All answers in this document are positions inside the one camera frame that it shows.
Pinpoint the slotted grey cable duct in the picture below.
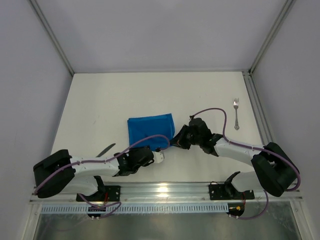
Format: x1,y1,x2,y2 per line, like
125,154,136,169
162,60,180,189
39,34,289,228
40,202,228,214

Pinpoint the right side aluminium rail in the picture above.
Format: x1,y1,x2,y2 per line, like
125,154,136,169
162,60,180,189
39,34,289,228
242,70,284,148

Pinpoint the aluminium front rail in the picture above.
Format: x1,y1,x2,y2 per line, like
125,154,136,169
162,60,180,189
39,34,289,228
29,181,303,205

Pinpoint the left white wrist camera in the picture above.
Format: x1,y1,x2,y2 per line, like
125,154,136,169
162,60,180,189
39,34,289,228
152,151,165,164

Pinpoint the blue cloth napkin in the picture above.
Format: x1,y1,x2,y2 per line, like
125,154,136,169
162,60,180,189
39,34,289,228
127,113,175,151

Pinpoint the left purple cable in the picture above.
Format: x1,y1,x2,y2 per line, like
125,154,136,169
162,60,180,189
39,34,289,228
33,134,171,218

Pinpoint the silver table knife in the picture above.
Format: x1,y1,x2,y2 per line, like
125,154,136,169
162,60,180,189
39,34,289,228
96,143,116,158

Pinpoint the controller board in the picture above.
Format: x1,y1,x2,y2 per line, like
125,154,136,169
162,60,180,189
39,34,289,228
87,204,107,219
227,203,245,218

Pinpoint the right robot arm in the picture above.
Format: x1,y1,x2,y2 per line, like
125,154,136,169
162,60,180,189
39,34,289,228
170,118,298,197

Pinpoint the left controller board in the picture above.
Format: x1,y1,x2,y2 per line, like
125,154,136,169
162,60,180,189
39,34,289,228
87,204,107,219

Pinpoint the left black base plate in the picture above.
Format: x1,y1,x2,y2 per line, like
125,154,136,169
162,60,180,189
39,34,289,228
82,185,121,202

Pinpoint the aluminium frame post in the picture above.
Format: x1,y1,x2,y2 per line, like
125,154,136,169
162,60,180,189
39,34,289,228
27,0,75,77
248,0,296,75

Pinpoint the aluminium rail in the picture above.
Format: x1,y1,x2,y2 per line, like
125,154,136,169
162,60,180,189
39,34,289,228
242,70,284,148
29,181,303,205

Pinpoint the right controller board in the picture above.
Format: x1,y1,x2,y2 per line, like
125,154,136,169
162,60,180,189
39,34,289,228
227,203,245,218

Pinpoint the silver fork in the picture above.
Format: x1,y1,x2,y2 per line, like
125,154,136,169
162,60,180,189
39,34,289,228
233,98,240,131

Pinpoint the left aluminium frame post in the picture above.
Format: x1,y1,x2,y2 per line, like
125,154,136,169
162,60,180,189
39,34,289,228
27,0,75,77

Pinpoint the right aluminium frame post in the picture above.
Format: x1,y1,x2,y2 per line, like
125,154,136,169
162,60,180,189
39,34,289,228
248,0,296,75

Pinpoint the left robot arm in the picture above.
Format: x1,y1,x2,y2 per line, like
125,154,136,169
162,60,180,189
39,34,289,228
33,146,163,199

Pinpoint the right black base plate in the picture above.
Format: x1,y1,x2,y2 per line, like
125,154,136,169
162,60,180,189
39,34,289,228
208,182,255,201

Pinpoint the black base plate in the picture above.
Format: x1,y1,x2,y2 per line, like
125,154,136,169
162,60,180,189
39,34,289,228
82,185,121,202
208,182,255,201

